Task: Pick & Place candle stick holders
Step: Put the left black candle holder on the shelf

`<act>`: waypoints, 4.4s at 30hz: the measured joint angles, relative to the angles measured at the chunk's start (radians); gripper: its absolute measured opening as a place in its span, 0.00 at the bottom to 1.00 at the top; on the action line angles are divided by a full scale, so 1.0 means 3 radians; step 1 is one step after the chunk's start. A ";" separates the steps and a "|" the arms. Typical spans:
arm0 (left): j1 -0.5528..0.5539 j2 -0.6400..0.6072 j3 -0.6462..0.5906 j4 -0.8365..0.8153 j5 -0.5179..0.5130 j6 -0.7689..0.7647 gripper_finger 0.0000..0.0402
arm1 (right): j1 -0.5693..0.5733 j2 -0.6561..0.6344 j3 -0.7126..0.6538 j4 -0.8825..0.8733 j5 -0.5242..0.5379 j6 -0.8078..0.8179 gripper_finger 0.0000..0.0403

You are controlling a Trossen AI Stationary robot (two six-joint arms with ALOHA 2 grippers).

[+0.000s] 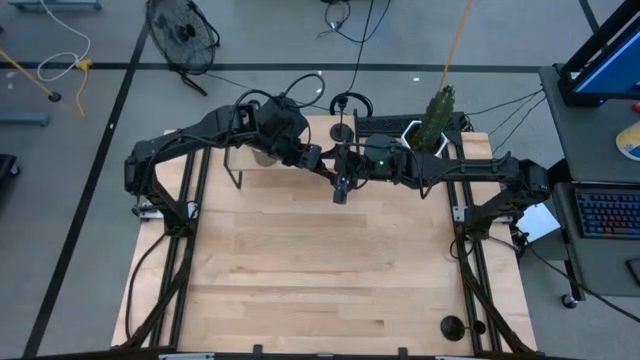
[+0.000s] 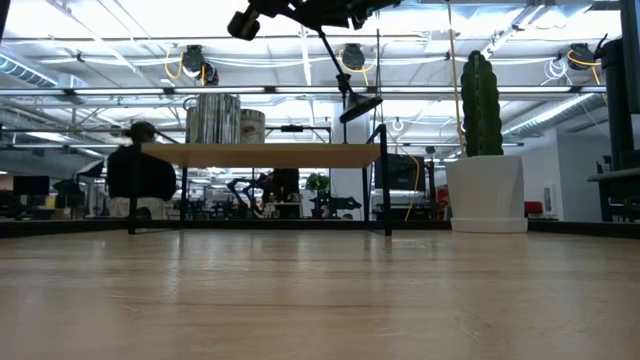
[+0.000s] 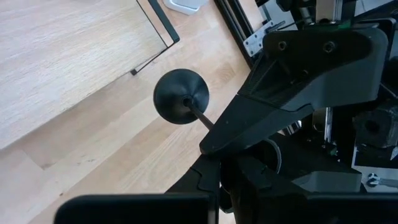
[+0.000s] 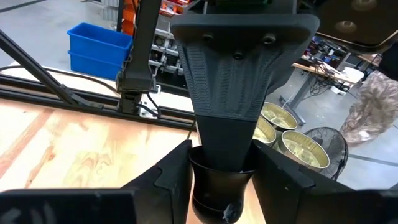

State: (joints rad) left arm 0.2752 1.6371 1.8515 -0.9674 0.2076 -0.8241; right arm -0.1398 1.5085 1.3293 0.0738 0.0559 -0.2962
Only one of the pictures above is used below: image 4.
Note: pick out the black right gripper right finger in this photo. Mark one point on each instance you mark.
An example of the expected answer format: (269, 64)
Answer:
(311, 205)

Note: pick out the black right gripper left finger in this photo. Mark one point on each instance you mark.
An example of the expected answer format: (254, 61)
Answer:
(93, 208)

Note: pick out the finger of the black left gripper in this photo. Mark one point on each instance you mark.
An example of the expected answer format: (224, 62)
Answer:
(230, 77)

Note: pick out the silver scented candle tin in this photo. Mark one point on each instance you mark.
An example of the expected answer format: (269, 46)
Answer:
(264, 133)
(303, 151)
(280, 116)

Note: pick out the black candlestick holder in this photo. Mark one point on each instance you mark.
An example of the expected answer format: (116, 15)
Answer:
(217, 193)

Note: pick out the black floor fan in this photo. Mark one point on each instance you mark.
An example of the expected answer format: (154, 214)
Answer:
(337, 149)

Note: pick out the parts rack with orange bins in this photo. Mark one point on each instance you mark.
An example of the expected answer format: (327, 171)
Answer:
(164, 59)

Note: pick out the cluttered wooden desk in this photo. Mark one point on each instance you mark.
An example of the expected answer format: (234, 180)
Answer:
(326, 73)

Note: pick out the person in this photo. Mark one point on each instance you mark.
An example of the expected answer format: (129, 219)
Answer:
(373, 105)

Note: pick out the blue plastic bin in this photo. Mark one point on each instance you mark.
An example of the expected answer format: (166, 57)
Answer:
(93, 69)
(99, 43)

